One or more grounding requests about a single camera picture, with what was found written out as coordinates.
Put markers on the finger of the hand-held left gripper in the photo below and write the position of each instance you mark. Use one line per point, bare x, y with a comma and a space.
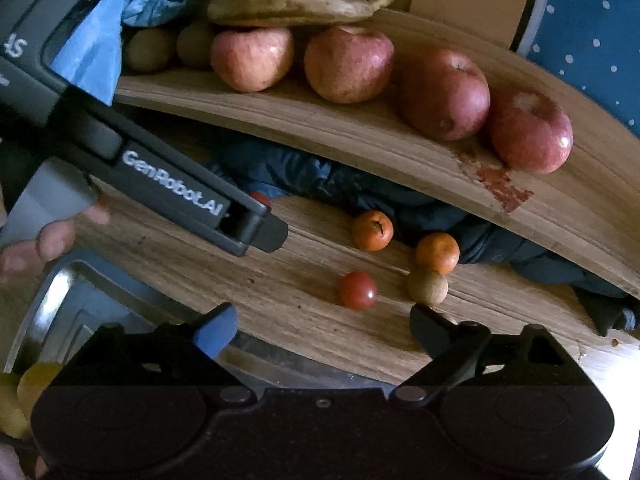
262, 232

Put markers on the yellow green mango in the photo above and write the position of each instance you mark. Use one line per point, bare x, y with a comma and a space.
10, 405

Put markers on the person's left hand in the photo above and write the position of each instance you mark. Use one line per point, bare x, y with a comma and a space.
55, 242

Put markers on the yellow round pear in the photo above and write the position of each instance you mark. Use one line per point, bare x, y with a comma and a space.
40, 382

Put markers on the dark red apple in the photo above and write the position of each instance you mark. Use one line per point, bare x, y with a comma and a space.
442, 95
532, 132

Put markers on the wooden shelf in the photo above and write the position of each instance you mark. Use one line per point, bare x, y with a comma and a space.
350, 135

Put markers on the small red tomato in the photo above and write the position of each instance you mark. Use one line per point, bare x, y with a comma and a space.
261, 198
357, 290

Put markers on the pale red apple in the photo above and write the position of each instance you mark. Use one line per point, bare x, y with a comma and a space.
250, 60
349, 65

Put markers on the small orange mandarin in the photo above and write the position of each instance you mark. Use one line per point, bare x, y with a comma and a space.
372, 231
437, 252

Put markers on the dark blue jacket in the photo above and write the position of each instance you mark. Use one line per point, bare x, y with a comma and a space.
500, 245

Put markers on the blue polka dot cloth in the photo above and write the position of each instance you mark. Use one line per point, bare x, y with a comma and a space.
590, 25

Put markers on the metal tray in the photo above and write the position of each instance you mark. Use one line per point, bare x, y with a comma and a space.
100, 300

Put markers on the brown kiwi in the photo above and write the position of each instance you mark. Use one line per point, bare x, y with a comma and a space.
149, 50
196, 44

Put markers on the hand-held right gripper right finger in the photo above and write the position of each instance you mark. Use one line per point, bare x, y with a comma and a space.
432, 330

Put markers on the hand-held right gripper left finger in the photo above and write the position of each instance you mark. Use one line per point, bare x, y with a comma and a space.
216, 332

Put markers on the light blue hanging cloth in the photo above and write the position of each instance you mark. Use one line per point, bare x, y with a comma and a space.
90, 45

